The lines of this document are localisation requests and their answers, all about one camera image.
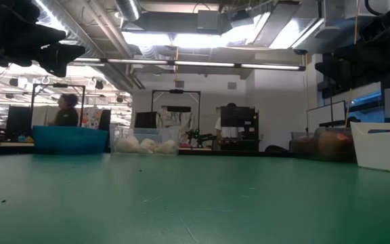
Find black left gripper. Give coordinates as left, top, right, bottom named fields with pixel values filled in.
left=0, top=0, right=87, bottom=78

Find red and yellow apple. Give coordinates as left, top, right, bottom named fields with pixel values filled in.
left=316, top=131, right=351, bottom=157

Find person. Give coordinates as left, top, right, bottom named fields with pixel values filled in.
left=47, top=94, right=80, bottom=127
left=214, top=102, right=246, bottom=140

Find black computer monitor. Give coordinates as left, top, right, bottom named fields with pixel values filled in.
left=5, top=105, right=33, bottom=133
left=133, top=111, right=158, bottom=129

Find smoked translucent plastic basket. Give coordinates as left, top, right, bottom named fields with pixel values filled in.
left=289, top=127, right=357, bottom=162

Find black upright panel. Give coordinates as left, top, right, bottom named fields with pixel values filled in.
left=98, top=108, right=112, bottom=131

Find white plastic basket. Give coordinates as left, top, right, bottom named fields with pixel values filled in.
left=350, top=121, right=390, bottom=176

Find dark blue plastic basket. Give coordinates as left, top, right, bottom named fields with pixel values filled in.
left=32, top=125, right=110, bottom=155

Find black monitor cabinet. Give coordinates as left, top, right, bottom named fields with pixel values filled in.
left=220, top=106, right=259, bottom=152

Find clear plastic basket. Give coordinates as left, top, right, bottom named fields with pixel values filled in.
left=110, top=124, right=182, bottom=157

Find white hanging cloth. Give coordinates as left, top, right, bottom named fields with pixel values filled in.
left=156, top=106, right=194, bottom=136

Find grey ceiling box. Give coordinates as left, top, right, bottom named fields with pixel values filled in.
left=197, top=9, right=220, bottom=31

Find long ceiling light strip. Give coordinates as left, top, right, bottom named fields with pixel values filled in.
left=69, top=56, right=307, bottom=72

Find green table mat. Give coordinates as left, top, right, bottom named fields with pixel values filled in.
left=0, top=152, right=390, bottom=244

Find black metal frame stand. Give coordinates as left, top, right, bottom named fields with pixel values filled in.
left=151, top=89, right=202, bottom=136
left=30, top=83, right=87, bottom=128

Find silver ventilation duct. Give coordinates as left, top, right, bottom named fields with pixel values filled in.
left=113, top=0, right=144, bottom=23

